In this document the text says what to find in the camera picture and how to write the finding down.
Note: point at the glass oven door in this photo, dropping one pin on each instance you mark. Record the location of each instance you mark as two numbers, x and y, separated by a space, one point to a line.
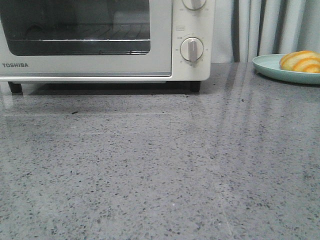
17 14

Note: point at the golden croissant bread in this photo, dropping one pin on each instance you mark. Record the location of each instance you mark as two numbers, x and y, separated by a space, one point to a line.
305 61

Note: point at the lower oven dial knob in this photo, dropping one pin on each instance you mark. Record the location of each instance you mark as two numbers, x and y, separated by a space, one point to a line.
191 49

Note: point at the oven dial knob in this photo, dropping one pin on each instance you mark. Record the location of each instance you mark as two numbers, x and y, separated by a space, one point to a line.
191 49
194 4

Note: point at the upper oven dial knob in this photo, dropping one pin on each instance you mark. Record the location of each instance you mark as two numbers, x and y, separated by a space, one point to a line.
194 4

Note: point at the white Toshiba toaster oven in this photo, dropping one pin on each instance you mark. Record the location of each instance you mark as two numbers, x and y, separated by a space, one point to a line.
185 24

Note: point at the grey pleated curtain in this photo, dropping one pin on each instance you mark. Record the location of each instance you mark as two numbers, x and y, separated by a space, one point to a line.
244 29

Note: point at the light green round plate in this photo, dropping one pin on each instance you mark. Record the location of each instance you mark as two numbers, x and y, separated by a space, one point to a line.
269 66

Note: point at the metal wire oven rack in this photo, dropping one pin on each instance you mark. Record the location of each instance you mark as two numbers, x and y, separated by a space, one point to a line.
80 40

